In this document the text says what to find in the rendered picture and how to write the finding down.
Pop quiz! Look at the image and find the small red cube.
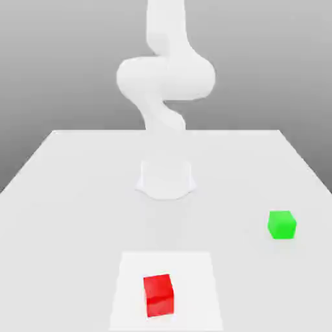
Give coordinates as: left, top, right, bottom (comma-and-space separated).
143, 273, 175, 318

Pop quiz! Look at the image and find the small green cube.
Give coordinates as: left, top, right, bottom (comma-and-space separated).
267, 210, 297, 240

